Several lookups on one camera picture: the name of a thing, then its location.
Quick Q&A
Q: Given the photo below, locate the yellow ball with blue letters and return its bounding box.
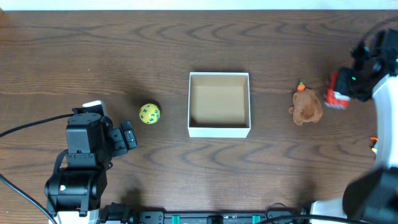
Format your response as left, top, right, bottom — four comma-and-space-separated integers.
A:
139, 103, 160, 124

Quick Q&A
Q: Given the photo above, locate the red toy fire truck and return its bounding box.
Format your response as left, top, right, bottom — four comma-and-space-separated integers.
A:
323, 71, 350, 110

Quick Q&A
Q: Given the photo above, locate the brown plush toy with orange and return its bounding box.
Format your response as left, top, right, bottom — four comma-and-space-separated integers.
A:
289, 82, 323, 125

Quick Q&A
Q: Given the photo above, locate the orange and blue toy fish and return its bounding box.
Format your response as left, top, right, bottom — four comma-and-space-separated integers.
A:
369, 136, 378, 154

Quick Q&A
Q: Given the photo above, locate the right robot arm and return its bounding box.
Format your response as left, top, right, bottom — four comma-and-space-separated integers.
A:
307, 29, 397, 223

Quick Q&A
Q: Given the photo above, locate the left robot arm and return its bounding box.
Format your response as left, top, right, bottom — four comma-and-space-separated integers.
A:
45, 100, 137, 222

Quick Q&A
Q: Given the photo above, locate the white cardboard box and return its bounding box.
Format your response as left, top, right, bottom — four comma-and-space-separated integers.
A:
187, 72, 251, 138

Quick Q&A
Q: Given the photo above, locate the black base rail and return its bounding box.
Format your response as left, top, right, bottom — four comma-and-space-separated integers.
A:
97, 203, 298, 224

